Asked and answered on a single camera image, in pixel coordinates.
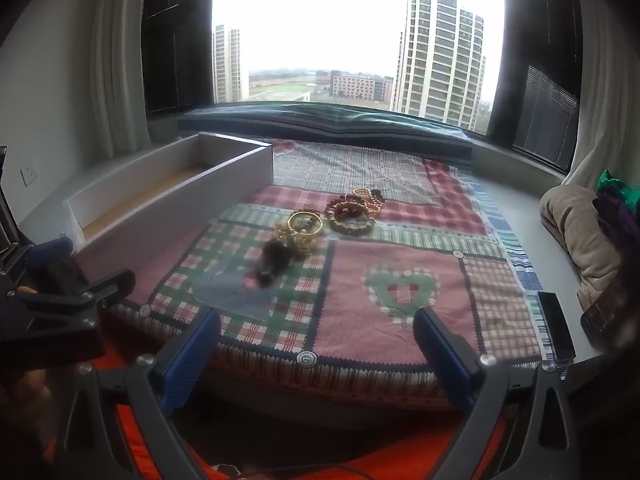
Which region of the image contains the white cardboard box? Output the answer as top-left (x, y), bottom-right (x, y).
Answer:
top-left (62, 131), bottom-right (274, 267)

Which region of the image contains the gold bead necklace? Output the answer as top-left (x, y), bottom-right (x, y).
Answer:
top-left (350, 187), bottom-right (387, 217)

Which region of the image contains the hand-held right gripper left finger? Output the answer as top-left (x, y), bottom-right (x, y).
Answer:
top-left (52, 307), bottom-right (223, 480)

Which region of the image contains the dark flat object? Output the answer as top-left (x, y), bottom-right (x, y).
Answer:
top-left (580, 292), bottom-right (632, 337)

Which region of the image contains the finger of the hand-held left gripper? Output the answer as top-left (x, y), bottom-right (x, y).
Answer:
top-left (0, 270), bottom-right (137, 361)
top-left (25, 237), bottom-right (93, 303)

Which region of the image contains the large tall apartment building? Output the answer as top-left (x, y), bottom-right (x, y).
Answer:
top-left (392, 0), bottom-right (488, 131)

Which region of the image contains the beige folded cloth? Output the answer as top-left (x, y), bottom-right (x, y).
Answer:
top-left (540, 185), bottom-right (626, 311)

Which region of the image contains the patchwork plaid blanket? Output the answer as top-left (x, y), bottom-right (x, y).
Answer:
top-left (107, 137), bottom-right (573, 401)

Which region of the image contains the dark green rolled mat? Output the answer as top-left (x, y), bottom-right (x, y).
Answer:
top-left (177, 102), bottom-right (473, 161)

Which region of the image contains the small dark blurry object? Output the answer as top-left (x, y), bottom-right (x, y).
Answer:
top-left (244, 241), bottom-right (296, 289)

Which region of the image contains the small tall apartment building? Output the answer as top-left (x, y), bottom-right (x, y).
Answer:
top-left (212, 24), bottom-right (250, 103)

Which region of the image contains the gold bangle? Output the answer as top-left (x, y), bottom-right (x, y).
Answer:
top-left (286, 211), bottom-right (325, 239)

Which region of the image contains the black window frame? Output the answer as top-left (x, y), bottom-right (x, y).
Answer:
top-left (142, 0), bottom-right (217, 117)
top-left (487, 0), bottom-right (583, 172)

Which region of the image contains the purple cloth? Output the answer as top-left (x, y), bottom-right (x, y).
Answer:
top-left (592, 192), bottom-right (640, 263)

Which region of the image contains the black remote control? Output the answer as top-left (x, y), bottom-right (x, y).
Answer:
top-left (536, 290), bottom-right (577, 363)

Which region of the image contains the low brick building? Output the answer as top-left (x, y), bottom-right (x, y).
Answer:
top-left (330, 72), bottom-right (396, 102)

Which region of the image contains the red bead bracelet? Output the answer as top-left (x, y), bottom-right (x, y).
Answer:
top-left (325, 192), bottom-right (362, 211)

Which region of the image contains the orange cloth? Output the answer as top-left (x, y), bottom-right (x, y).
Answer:
top-left (30, 340), bottom-right (511, 480)

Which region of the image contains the gold chain necklace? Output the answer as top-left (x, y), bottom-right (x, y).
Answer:
top-left (271, 222), bottom-right (323, 261)

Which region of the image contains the large wooden bead bracelet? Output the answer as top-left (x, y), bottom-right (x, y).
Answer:
top-left (327, 202), bottom-right (376, 235)

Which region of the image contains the green cloth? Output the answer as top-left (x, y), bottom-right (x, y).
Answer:
top-left (595, 169), bottom-right (640, 202)

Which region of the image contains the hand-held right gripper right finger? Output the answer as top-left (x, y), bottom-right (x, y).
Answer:
top-left (412, 306), bottom-right (583, 480)

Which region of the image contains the white curtain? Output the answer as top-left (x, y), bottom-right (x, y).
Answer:
top-left (560, 0), bottom-right (640, 196)
top-left (90, 0), bottom-right (153, 161)

